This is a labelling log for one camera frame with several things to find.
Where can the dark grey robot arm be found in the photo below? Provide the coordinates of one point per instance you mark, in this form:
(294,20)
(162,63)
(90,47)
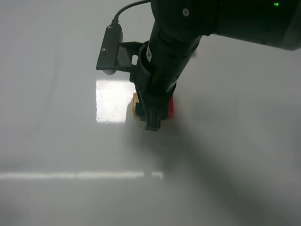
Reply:
(178,28)

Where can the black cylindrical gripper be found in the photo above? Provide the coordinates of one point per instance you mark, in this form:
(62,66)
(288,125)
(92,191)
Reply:
(160,66)

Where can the red building block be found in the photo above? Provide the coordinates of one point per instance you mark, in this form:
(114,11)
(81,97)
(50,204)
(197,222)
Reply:
(170,106)

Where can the yellow building block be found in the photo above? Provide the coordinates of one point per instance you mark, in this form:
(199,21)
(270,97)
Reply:
(137,107)

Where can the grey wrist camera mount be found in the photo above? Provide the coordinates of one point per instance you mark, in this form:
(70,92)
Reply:
(116,55)

